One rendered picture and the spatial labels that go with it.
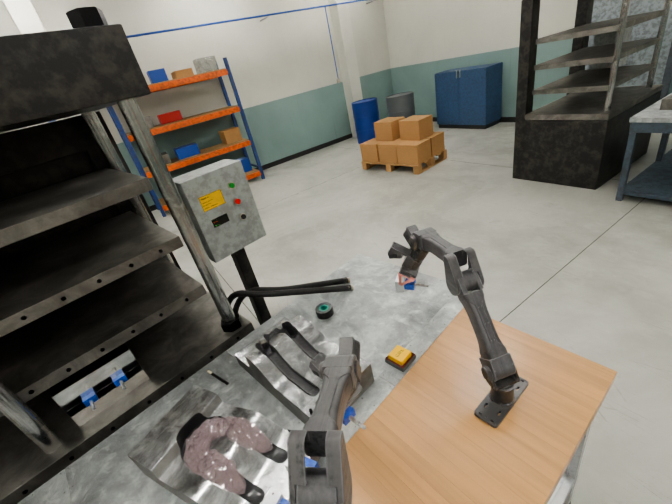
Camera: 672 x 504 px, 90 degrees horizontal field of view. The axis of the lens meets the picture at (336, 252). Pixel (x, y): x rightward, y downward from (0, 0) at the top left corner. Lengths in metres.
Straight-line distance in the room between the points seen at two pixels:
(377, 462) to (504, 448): 0.34
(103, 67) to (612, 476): 2.48
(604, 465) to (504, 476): 1.08
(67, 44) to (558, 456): 1.74
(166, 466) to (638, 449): 1.95
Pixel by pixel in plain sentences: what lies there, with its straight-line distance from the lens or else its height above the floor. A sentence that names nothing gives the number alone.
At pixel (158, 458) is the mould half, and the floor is 0.91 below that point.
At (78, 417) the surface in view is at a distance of 1.72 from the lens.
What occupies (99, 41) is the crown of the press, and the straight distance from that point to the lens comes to 1.38.
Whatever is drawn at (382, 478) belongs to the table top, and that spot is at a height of 0.80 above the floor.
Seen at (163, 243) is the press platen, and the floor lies 1.29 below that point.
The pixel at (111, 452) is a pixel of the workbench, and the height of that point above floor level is 0.80.
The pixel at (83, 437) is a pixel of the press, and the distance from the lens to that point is 1.69.
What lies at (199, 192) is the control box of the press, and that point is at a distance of 1.61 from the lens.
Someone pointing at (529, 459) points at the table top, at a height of 0.80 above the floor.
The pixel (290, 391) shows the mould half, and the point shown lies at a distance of 1.20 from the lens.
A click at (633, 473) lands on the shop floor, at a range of 2.16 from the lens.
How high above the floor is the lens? 1.78
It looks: 29 degrees down
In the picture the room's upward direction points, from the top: 14 degrees counter-clockwise
